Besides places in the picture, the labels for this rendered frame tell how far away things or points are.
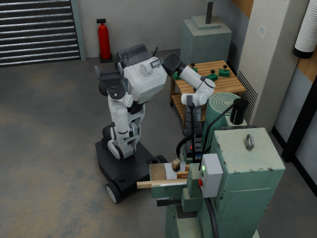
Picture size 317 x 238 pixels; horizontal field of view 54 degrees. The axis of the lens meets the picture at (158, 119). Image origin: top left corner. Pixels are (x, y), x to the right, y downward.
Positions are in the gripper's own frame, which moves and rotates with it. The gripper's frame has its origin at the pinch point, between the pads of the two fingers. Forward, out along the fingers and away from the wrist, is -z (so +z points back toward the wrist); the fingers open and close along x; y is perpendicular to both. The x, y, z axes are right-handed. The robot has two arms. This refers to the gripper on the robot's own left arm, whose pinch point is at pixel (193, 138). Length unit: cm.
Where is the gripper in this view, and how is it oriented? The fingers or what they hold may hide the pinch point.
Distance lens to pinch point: 182.2
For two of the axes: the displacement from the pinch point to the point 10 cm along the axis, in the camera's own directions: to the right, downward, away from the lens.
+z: -0.4, -9.7, -2.3
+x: -9.9, 0.6, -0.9
